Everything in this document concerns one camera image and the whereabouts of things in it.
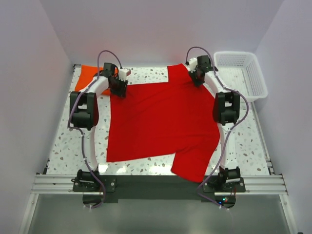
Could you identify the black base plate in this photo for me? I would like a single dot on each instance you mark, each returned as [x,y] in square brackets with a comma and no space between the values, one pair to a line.
[113,188]

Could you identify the white plastic basket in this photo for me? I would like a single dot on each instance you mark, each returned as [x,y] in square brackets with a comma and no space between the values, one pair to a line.
[241,71]

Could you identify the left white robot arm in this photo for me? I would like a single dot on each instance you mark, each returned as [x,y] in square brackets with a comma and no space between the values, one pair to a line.
[84,116]

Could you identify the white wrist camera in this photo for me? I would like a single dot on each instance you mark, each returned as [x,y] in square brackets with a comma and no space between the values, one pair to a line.
[192,64]
[124,73]

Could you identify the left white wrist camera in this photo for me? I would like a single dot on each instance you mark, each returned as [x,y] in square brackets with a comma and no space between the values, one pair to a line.
[124,73]

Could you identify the folded orange t shirt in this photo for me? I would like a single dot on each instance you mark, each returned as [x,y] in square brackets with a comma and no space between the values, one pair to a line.
[86,77]

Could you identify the red t shirt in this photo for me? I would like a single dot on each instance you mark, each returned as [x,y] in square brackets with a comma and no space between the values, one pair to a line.
[157,119]

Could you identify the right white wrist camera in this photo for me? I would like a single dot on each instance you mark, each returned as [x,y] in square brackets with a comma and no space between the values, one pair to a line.
[192,64]

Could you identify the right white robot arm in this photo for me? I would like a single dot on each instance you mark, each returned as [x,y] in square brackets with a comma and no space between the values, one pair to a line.
[226,112]

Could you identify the aluminium rail frame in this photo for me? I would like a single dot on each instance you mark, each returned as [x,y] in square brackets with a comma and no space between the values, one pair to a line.
[254,184]

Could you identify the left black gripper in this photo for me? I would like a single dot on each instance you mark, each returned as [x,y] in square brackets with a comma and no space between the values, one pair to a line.
[122,92]

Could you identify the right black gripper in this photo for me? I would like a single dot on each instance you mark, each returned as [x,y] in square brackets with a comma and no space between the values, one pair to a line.
[191,74]

